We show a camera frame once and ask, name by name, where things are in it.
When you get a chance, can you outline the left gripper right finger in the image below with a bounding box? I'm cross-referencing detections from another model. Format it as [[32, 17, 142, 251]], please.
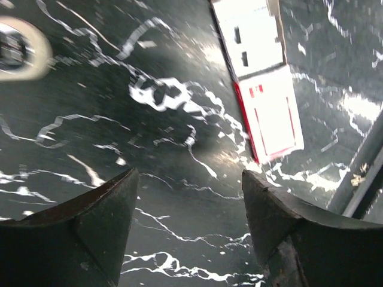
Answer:
[[242, 170, 382, 286]]

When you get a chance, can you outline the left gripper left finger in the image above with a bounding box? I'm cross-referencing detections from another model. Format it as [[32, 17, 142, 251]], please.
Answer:
[[1, 169, 139, 286]]

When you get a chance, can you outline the red white staple box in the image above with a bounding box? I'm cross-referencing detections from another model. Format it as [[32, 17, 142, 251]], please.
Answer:
[[211, 0, 305, 164]]

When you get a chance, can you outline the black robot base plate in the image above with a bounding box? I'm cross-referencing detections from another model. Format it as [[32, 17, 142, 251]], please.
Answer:
[[326, 113, 382, 219]]

